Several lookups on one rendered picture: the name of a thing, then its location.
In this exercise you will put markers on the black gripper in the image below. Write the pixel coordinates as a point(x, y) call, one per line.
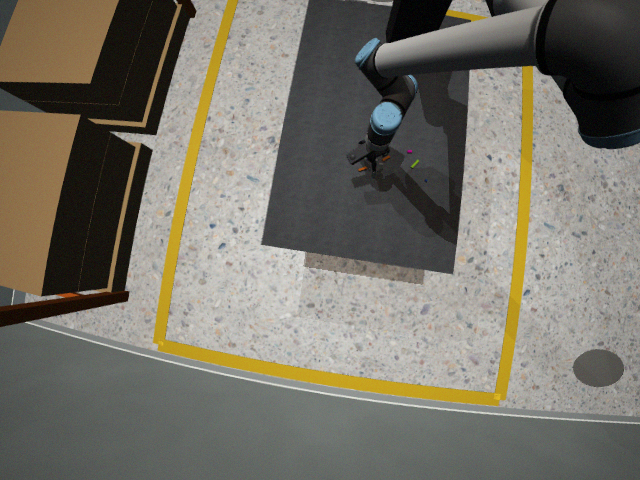
point(375, 167)

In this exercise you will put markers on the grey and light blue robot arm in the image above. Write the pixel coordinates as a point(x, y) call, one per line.
point(594, 44)

